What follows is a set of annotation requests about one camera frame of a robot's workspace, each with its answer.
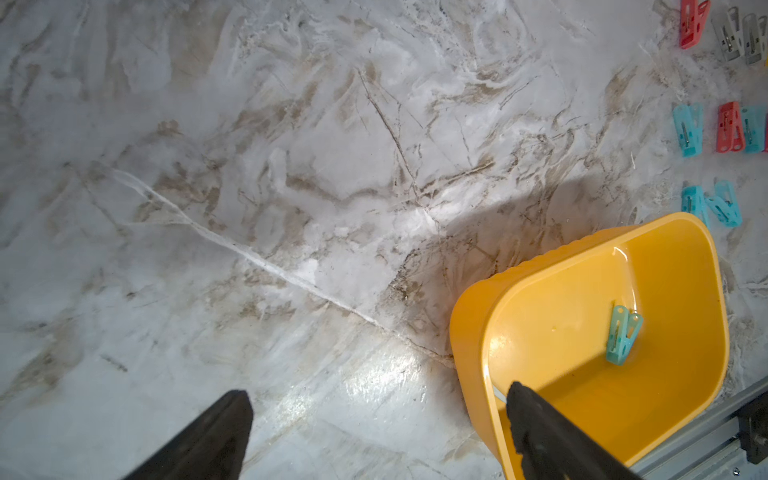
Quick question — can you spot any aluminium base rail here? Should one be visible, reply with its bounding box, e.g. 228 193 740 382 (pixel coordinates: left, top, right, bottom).
631 378 767 479

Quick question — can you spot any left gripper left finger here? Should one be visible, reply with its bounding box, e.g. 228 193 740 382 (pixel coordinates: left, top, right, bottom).
127 390 254 479

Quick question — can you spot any red clothespin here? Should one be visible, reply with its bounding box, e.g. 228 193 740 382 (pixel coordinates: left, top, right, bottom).
679 0 711 50

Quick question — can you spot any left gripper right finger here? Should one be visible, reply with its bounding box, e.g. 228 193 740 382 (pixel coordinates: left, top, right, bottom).
506 381 638 479

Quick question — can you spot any yellow plastic storage tray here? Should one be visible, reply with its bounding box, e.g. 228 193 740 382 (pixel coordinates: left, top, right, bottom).
449 213 729 479

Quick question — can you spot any teal clothespin second row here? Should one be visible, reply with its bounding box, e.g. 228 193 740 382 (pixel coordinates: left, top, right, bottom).
672 103 703 158

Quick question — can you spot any teal translucent clothespin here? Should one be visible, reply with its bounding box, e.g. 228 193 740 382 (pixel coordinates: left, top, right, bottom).
741 106 767 153

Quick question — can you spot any red clothespin second row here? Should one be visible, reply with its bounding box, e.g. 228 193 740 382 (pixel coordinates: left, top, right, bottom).
716 101 745 153

